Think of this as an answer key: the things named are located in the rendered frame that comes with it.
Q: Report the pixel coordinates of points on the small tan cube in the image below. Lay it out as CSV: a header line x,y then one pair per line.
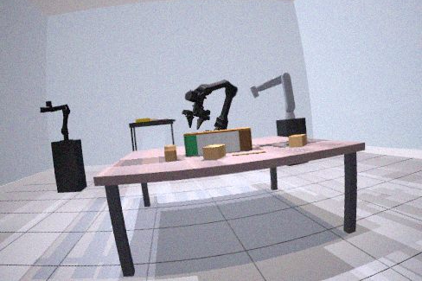
x,y
170,155

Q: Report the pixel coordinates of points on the tan rectangular box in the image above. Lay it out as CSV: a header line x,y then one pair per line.
x,y
298,140

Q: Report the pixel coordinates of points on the tan rectangular block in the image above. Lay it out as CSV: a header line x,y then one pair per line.
x,y
214,152

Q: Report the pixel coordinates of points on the tan cardboard box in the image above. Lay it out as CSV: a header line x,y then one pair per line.
x,y
173,147

